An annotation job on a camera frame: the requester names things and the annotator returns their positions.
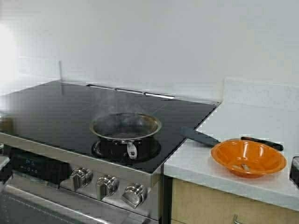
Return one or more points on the black frying pan steel rim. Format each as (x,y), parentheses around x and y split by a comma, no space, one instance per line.
(126,128)

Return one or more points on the black spatula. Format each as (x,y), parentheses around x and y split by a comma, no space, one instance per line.
(207,140)

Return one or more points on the orange plastic bowl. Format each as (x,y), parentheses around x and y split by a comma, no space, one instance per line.
(262,159)

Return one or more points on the raw shrimp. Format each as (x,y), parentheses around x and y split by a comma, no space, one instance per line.
(242,167)

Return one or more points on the right steel stove knob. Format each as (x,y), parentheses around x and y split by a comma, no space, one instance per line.
(134,195)

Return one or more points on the steel stove knob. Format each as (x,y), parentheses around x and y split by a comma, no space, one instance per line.
(106,186)
(80,177)
(134,195)

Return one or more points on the middle steel stove knob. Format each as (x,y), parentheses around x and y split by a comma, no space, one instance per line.
(106,186)

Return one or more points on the stainless steel stove range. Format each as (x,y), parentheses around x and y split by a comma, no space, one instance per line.
(45,134)

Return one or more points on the left steel stove knob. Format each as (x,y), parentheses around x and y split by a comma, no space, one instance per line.
(80,177)

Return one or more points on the wooden base cabinet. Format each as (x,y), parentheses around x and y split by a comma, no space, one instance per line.
(196,204)

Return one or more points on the black appliance at right edge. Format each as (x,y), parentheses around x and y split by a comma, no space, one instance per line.
(294,171)

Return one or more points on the steel cabinet drawer handle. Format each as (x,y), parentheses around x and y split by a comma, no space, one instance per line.
(235,220)

